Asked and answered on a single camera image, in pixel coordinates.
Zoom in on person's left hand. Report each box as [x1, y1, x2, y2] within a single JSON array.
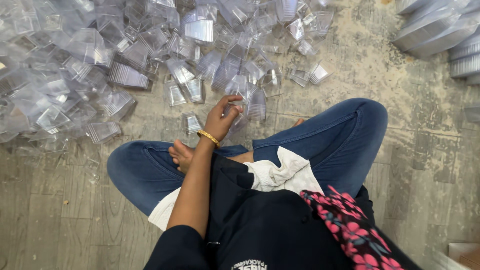
[[203, 95, 245, 142]]

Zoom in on person's right leg in jeans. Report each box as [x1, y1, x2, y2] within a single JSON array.
[[252, 98, 389, 199]]

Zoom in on person's leg in jeans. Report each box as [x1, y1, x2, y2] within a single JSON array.
[[252, 98, 389, 199], [106, 140, 250, 217]]

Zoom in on black pink floral scarf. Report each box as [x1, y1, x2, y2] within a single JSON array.
[[299, 185, 408, 270]]

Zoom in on cardboard box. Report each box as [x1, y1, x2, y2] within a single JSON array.
[[448, 242, 480, 270]]

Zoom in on clear ribbed plastic cup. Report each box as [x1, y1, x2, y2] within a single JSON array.
[[222, 103, 249, 144]]

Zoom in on person's left leg in jeans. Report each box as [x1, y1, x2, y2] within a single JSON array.
[[106, 140, 250, 217]]

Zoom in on bagged stacks of plastic containers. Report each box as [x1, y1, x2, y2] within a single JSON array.
[[391, 0, 480, 85]]

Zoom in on gold bangle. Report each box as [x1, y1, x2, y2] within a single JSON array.
[[197, 130, 221, 149]]

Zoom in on person's right foot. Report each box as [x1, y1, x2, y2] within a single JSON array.
[[168, 139, 196, 175]]

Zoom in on white cloth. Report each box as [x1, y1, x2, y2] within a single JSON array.
[[148, 146, 325, 232]]

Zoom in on person's dark navy top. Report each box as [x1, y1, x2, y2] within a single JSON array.
[[143, 153, 424, 270]]

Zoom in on heap of clear plastic containers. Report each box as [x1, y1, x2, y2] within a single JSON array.
[[0, 0, 337, 158]]

